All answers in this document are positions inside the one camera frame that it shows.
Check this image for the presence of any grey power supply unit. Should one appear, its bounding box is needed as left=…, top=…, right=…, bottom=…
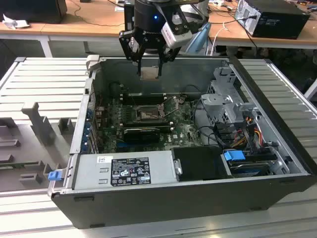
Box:
left=73, top=150, right=183, bottom=190

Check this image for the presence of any large black box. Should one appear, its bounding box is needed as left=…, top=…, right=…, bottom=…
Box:
left=0, top=0, right=68, bottom=25

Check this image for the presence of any grey plastic case latch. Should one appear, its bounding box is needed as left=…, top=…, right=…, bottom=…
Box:
left=86, top=55, right=101, bottom=80

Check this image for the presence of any black wire connector block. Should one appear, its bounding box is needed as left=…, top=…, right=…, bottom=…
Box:
left=213, top=122, right=236, bottom=143

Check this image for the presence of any black PC tower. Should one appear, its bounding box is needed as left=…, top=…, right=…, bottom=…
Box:
left=234, top=0, right=311, bottom=40

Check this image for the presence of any black open PC case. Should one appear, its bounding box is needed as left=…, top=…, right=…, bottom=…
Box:
left=47, top=55, right=317, bottom=230

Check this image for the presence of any silver metal drive cage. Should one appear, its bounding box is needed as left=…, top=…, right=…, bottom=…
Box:
left=200, top=64, right=261, bottom=126

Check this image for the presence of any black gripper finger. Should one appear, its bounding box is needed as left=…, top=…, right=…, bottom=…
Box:
left=118, top=30, right=143, bottom=77
left=158, top=46, right=182, bottom=76

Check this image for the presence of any pale blue teach pendant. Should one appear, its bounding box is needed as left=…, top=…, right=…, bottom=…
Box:
left=185, top=21, right=212, bottom=54

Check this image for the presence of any white crumpled paper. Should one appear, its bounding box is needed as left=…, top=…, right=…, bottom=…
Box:
left=1, top=13, right=31, bottom=30

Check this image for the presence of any small black box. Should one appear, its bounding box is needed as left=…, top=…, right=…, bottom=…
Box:
left=123, top=2, right=136, bottom=32

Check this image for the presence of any wooden desk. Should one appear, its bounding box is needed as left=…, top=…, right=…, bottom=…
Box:
left=0, top=0, right=136, bottom=58
left=208, top=0, right=317, bottom=49

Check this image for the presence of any RAM slot with white clips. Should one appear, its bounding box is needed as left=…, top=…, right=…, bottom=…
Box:
left=122, top=98, right=165, bottom=102
left=123, top=92, right=166, bottom=97
left=120, top=125, right=174, bottom=131
left=120, top=120, right=173, bottom=125

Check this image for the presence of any hard disk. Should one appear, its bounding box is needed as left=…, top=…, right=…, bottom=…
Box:
left=229, top=161, right=271, bottom=178

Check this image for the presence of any grey parts rack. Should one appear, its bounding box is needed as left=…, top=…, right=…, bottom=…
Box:
left=0, top=101, right=75, bottom=193

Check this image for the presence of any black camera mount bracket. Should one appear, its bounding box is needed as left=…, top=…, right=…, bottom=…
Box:
left=172, top=11, right=197, bottom=34

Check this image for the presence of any silver CPU chip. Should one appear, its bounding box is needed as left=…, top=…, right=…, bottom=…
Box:
left=140, top=65, right=160, bottom=80

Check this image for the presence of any white cable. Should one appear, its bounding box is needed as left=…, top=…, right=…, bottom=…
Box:
left=207, top=23, right=230, bottom=57

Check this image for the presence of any green motherboard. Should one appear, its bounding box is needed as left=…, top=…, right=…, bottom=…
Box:
left=95, top=95, right=206, bottom=153

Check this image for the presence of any black plastic shroud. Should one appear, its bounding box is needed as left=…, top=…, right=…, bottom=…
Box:
left=170, top=146, right=233, bottom=181

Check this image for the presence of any green RAM stick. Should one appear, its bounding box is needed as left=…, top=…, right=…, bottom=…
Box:
left=0, top=161, right=42, bottom=170

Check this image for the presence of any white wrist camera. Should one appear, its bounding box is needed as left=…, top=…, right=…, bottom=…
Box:
left=160, top=21, right=193, bottom=48

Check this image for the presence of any metal CPU socket cover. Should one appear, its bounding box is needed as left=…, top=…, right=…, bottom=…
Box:
left=158, top=95, right=186, bottom=119

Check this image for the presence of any blue disk carrier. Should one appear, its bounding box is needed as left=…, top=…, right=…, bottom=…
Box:
left=222, top=149, right=246, bottom=165

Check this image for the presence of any orange yellow wire bundle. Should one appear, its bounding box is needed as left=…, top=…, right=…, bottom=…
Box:
left=232, top=128, right=264, bottom=147

